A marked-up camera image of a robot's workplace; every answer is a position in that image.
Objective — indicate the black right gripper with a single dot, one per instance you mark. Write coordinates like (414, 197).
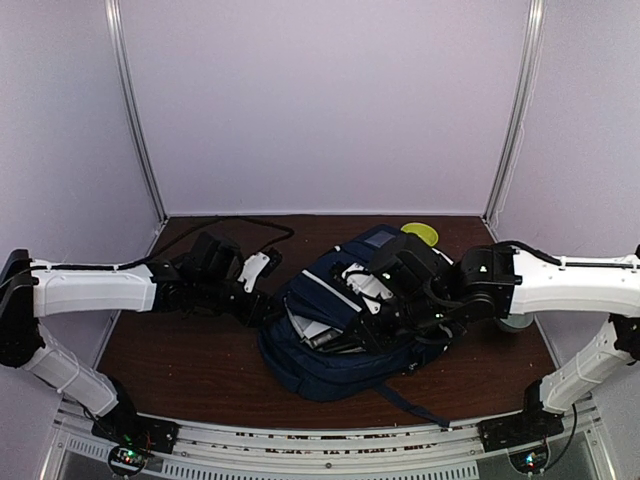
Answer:
(373, 339)

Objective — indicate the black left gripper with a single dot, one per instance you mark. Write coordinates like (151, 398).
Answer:
(253, 315)

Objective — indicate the blue cap marker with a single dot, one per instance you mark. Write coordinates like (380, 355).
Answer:
(334, 342)

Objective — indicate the white power adapter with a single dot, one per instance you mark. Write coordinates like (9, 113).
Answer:
(308, 329)

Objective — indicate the navy blue student backpack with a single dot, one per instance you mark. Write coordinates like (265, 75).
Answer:
(405, 265)

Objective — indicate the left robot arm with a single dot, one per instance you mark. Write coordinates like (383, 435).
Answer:
(213, 276)

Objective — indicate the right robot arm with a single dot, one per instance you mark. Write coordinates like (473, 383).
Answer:
(513, 278)

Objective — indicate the lime green bowl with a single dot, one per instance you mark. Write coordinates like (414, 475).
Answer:
(425, 232)

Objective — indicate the teal patterned ceramic bowl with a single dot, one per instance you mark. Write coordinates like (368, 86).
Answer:
(515, 323)

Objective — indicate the aluminium front rail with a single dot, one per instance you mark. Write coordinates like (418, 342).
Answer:
(213, 451)

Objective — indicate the aluminium frame post left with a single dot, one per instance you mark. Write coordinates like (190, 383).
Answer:
(116, 31)

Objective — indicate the aluminium frame post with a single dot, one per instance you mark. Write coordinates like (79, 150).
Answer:
(116, 31)
(514, 135)

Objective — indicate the aluminium frame post right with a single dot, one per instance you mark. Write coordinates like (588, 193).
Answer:
(514, 135)

